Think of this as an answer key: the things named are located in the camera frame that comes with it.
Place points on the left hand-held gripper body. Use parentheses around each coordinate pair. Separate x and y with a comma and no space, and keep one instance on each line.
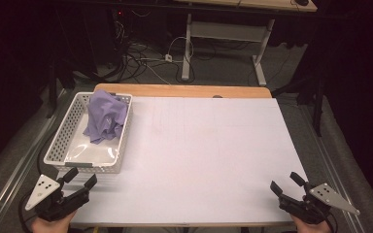
(60,202)

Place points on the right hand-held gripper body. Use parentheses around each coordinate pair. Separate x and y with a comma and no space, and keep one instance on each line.
(307,207)

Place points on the white perforated plastic basket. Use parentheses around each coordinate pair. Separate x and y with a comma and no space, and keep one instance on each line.
(61,136)

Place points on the purple cloth garment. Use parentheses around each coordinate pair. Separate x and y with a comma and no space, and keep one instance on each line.
(107,116)

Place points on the person's right hand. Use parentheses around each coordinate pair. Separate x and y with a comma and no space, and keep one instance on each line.
(311,228)

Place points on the person's left hand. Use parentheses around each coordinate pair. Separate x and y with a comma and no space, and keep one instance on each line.
(50,226)

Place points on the black metal stand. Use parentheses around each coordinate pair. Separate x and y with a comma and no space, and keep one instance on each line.
(51,90)
(319,106)

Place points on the white board sheet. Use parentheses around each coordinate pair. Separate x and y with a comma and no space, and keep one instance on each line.
(207,155)

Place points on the wooden table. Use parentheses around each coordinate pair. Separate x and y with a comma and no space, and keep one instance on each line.
(175,90)

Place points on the white power adapter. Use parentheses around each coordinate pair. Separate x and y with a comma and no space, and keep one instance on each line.
(168,58)

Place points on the white-legged wooden desk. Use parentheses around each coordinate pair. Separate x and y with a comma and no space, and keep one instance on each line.
(226,31)

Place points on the black computer mouse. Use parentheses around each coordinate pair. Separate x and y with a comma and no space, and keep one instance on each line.
(301,2)

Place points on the metal floor rail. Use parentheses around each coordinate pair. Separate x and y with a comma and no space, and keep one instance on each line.
(332,168)
(13,174)

